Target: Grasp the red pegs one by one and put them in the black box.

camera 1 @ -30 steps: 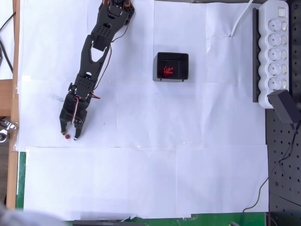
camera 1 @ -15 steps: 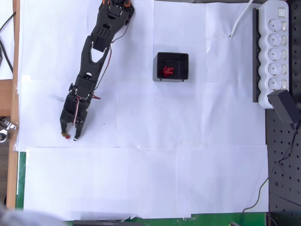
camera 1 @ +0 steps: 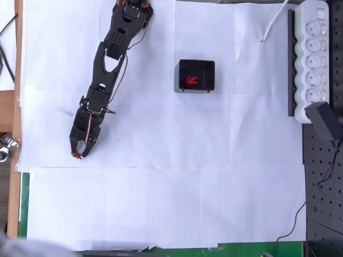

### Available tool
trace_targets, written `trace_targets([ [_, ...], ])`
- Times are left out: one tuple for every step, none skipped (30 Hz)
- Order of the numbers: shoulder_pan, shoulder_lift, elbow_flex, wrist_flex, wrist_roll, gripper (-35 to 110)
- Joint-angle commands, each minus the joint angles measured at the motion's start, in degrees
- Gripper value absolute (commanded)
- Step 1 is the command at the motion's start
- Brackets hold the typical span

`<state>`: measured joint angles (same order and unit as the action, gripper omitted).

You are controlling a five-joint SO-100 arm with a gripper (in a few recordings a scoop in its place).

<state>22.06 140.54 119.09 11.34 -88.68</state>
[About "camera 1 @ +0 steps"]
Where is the thin black cable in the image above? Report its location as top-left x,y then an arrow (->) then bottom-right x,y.
272,140 -> 343,254

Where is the metal clamp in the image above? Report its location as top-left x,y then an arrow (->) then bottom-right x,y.
0,136 -> 21,162

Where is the black power adapter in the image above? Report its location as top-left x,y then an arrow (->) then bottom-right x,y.
304,101 -> 340,141

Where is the blurred grey object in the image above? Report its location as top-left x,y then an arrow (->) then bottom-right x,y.
0,231 -> 73,257

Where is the white power cable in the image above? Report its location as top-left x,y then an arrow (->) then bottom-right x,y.
262,0 -> 290,43

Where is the white power strip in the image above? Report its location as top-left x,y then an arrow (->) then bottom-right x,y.
294,0 -> 330,124

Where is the black camera device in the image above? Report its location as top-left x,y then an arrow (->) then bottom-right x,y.
83,250 -> 163,257

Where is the black open box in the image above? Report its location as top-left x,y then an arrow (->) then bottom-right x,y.
174,59 -> 216,94

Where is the black pegboard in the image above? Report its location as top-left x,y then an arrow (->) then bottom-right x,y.
302,0 -> 343,257

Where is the white paper table cover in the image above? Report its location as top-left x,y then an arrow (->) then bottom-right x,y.
18,0 -> 308,252

